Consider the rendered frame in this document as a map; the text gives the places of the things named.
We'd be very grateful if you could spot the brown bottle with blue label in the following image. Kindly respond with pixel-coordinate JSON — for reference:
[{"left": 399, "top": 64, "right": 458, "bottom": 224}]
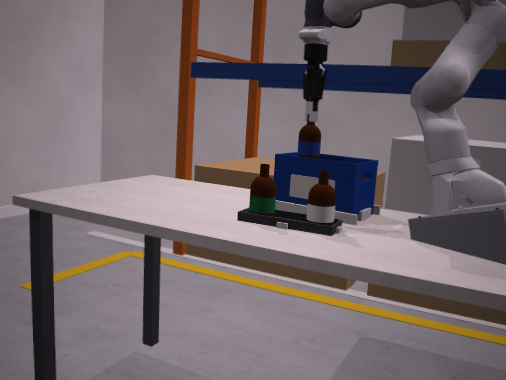
[{"left": 297, "top": 114, "right": 321, "bottom": 159}]

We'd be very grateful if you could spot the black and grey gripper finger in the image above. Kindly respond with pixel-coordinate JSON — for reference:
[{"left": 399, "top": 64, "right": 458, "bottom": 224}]
[
  {"left": 302, "top": 67, "right": 312, "bottom": 121},
  {"left": 309, "top": 64, "right": 327, "bottom": 122}
]

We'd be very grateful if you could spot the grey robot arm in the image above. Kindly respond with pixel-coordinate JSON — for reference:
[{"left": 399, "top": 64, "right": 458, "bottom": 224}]
[{"left": 299, "top": 0, "right": 506, "bottom": 215}]

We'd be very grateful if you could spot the blue crate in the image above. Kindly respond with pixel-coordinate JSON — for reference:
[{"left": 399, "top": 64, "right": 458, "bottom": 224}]
[{"left": 274, "top": 152, "right": 378, "bottom": 218}]

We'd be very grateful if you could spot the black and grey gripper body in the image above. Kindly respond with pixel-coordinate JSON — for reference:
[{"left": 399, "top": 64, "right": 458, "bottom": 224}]
[{"left": 304, "top": 43, "right": 328, "bottom": 78}]

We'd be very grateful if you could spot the brown bottle with green label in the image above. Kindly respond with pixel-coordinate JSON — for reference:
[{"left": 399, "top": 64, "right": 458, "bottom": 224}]
[{"left": 249, "top": 164, "right": 277, "bottom": 217}]

